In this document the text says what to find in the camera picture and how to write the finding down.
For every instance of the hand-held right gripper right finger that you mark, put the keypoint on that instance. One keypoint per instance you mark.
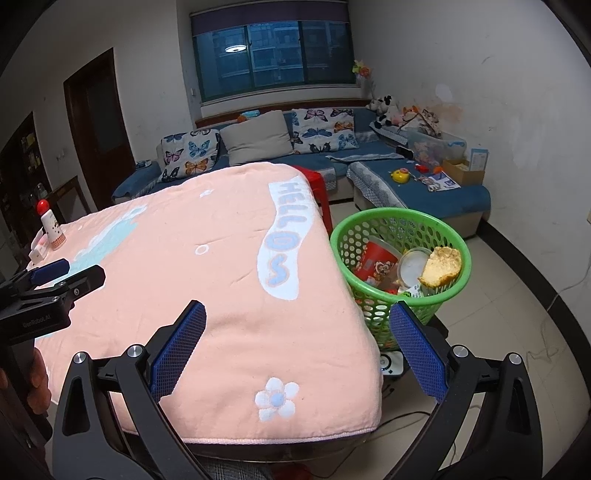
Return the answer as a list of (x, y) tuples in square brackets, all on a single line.
[(415, 355)]

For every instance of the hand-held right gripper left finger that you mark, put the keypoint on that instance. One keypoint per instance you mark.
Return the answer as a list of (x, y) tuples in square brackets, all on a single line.
[(184, 350)]

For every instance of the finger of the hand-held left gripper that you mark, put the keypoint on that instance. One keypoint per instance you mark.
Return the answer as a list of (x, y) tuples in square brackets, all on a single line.
[(51, 271), (83, 281)]

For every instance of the clear plastic yoghurt tub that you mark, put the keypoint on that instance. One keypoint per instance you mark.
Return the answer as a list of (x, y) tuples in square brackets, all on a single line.
[(411, 267)]

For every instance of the bread slice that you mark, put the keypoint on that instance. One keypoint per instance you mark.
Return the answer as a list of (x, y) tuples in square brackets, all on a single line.
[(441, 267)]

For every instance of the red printed plastic cup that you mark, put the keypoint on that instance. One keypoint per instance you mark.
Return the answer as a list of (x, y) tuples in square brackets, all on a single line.
[(376, 265)]

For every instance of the green plastic basket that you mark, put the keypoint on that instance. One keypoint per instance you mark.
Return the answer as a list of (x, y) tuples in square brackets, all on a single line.
[(400, 213)]

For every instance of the person's left hand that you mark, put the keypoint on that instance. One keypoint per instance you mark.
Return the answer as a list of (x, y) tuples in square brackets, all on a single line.
[(39, 383)]

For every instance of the small white pink box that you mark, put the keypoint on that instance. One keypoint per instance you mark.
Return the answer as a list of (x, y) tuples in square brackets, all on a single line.
[(38, 251)]

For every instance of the white round device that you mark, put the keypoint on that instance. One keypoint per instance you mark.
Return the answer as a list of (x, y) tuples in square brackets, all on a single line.
[(392, 364)]

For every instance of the white bottle red cap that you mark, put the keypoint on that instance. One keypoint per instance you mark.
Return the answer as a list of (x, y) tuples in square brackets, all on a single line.
[(51, 230)]

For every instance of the wooden chair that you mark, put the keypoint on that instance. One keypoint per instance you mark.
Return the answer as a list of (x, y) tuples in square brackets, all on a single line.
[(69, 203)]

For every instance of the pink printed blanket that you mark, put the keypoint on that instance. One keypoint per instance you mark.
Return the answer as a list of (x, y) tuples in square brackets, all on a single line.
[(207, 277)]

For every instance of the dark display cabinet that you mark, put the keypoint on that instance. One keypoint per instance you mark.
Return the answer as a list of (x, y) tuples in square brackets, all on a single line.
[(23, 161)]

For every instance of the person's grey plaid trousers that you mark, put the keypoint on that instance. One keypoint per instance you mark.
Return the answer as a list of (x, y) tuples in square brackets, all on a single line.
[(240, 473)]

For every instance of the dark wooden door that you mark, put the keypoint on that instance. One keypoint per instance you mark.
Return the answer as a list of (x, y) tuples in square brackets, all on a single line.
[(99, 134)]

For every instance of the blue sofa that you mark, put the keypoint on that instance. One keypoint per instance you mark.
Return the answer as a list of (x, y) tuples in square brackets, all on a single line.
[(461, 201)]

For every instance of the butterfly print cushion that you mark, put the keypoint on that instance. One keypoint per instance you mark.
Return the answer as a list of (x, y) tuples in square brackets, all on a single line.
[(194, 154), (323, 131)]

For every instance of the printed booklet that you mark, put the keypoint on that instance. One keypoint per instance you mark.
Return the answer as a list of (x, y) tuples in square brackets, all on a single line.
[(443, 181)]

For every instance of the yellow toy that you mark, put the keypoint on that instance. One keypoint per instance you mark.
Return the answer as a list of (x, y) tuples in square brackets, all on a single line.
[(400, 177)]

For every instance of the small red toy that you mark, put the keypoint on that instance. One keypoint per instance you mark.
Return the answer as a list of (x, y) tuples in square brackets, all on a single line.
[(422, 168)]

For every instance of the cardboard box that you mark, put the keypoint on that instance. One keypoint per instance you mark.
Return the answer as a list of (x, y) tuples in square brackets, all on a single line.
[(461, 173)]

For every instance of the red plastic stool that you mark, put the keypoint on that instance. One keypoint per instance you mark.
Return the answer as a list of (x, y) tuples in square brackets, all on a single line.
[(314, 177)]

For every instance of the blue white carton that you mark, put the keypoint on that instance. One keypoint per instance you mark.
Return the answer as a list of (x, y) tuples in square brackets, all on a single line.
[(480, 159)]

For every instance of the clear plastic storage box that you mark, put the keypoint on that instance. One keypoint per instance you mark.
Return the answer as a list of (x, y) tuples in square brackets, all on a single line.
[(438, 150)]

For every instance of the grey cushion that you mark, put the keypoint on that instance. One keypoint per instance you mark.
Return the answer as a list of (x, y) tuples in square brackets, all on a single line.
[(258, 138)]

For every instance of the patterned cloth bundle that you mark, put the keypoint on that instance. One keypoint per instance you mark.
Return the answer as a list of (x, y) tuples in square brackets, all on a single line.
[(422, 121)]

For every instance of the black white plush toy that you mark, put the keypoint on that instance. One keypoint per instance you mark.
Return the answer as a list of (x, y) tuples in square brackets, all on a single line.
[(382, 105), (387, 121)]

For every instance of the artificial flowers in vase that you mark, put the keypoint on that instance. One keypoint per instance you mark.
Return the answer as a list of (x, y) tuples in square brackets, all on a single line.
[(362, 71)]

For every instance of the window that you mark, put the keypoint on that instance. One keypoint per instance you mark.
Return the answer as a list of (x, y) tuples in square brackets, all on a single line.
[(277, 60)]

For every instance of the dark roller blind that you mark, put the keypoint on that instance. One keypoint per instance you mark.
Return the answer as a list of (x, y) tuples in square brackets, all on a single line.
[(277, 14)]

